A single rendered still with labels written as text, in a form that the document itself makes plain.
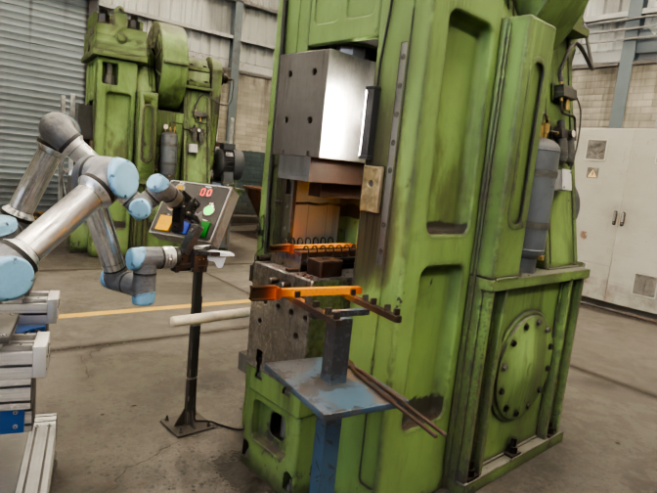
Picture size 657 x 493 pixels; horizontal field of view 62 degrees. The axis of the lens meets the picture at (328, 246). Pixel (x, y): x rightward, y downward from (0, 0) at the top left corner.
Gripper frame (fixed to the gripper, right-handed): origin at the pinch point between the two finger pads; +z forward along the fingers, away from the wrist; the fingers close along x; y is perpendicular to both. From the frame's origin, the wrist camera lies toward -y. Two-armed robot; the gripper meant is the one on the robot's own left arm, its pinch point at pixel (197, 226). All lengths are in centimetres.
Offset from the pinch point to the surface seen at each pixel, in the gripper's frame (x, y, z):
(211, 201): 0.5, 14.3, 3.1
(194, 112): 292, 261, 288
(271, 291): -66, -33, -40
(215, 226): -6.5, 2.5, 3.2
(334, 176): -59, 28, -7
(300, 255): -53, -6, -2
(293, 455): -63, -78, 28
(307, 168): -52, 24, -19
